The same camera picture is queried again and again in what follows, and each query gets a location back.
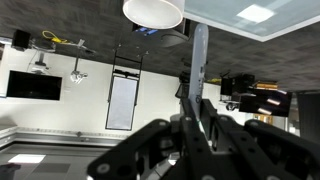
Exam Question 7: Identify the blue black device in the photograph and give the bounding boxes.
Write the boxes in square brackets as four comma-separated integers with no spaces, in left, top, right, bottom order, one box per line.
[131,22,160,36]

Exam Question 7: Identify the framed whiteboard on stand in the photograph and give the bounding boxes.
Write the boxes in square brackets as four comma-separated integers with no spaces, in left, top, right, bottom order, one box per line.
[105,53,145,131]

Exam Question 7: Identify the white cup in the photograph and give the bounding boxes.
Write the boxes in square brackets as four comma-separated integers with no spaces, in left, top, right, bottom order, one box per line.
[122,0,186,30]

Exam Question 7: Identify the black wall monitor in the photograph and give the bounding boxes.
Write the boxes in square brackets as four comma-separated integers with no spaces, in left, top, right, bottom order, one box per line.
[5,69,63,102]

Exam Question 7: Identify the black monitor with reflections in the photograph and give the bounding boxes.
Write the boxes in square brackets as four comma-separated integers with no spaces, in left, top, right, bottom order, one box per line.
[238,88,294,118]

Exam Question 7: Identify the white marker with green cap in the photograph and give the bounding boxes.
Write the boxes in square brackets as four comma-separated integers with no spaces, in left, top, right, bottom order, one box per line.
[187,23,210,134]

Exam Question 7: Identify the black equipment box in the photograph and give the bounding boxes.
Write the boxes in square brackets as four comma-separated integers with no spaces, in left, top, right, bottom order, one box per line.
[219,73,256,98]

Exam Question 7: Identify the black office chair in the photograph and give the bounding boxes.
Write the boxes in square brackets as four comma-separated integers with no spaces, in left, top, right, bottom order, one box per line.
[174,70,192,100]

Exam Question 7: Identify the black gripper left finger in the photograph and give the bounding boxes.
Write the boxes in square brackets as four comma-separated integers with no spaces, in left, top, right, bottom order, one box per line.
[87,98,215,180]

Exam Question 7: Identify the yellow cable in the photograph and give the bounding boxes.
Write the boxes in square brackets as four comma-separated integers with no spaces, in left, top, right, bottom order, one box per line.
[41,29,73,46]

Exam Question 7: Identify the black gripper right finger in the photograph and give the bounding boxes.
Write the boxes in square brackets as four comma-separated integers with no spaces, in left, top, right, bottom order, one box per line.
[200,98,320,180]

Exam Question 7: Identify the small black box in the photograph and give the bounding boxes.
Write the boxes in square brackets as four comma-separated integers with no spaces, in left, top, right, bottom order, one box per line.
[11,29,32,52]

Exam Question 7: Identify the silver camera on pole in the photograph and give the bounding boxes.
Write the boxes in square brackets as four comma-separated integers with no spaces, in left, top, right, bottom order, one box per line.
[69,38,90,84]

